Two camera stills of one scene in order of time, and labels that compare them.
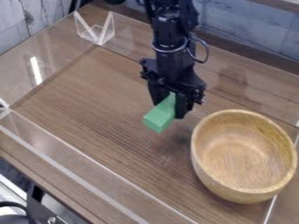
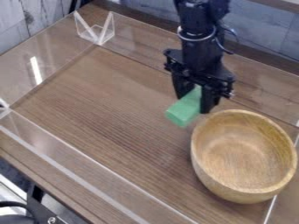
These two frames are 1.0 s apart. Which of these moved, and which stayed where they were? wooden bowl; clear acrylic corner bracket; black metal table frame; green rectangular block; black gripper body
Moved: green rectangular block; black gripper body
Stayed: wooden bowl; clear acrylic corner bracket; black metal table frame
